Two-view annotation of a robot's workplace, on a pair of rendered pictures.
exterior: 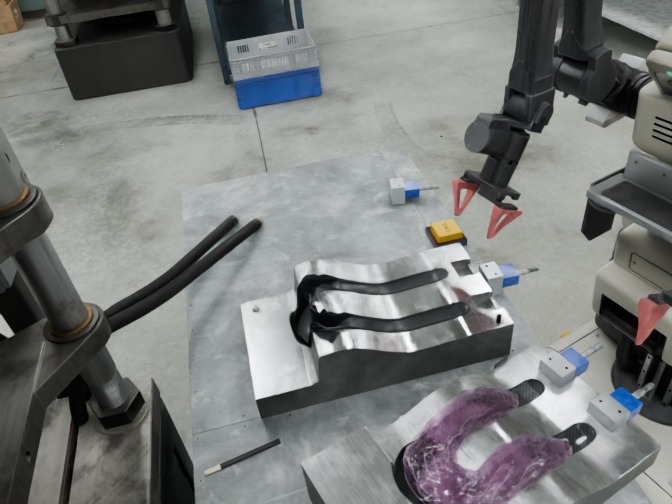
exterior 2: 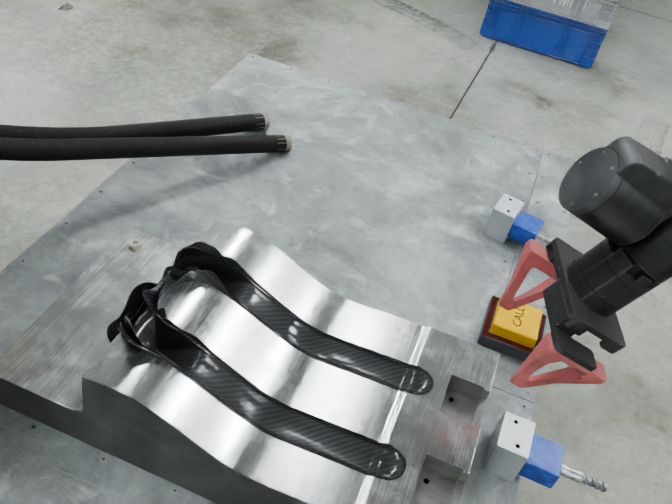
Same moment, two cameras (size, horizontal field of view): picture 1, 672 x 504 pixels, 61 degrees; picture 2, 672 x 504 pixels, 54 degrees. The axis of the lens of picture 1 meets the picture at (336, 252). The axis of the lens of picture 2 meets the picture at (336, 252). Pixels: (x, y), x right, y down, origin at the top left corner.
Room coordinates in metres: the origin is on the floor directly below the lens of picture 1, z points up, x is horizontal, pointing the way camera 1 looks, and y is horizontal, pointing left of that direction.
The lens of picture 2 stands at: (0.42, -0.27, 1.48)
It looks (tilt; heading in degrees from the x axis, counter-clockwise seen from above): 43 degrees down; 22
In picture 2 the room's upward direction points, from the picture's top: 11 degrees clockwise
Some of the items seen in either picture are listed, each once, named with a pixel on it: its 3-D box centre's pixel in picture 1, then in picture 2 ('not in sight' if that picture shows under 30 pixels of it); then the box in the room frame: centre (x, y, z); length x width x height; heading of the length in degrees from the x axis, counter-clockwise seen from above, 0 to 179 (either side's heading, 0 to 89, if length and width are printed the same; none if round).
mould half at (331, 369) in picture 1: (368, 315); (256, 365); (0.81, -0.05, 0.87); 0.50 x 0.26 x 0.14; 99
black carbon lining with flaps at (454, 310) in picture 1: (375, 299); (268, 350); (0.80, -0.07, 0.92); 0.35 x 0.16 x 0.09; 99
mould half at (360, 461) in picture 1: (482, 463); not in sight; (0.47, -0.19, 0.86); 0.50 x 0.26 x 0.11; 116
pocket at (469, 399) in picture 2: (464, 274); (461, 409); (0.89, -0.27, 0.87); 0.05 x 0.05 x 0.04; 9
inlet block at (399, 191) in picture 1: (414, 189); (531, 231); (1.30, -0.24, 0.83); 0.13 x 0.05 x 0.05; 88
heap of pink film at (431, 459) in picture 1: (483, 444); not in sight; (0.48, -0.19, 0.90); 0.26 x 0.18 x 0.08; 116
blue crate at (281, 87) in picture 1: (275, 78); (546, 19); (4.02, 0.28, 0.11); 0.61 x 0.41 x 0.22; 97
